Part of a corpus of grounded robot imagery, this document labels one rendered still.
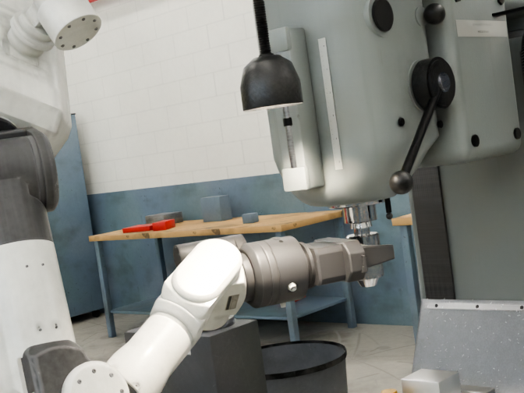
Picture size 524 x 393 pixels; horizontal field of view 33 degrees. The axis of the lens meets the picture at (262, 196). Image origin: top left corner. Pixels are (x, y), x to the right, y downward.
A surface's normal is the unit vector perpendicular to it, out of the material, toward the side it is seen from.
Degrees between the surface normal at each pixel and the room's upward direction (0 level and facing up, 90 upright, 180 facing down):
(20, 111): 95
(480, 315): 63
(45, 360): 72
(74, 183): 90
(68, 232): 90
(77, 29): 148
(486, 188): 90
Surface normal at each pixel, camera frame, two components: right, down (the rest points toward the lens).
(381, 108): 0.50, -0.03
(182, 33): -0.67, 0.13
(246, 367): 0.74, -0.07
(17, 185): 0.32, -0.36
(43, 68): 0.63, -0.60
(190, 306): -0.07, 0.00
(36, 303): 0.59, -0.36
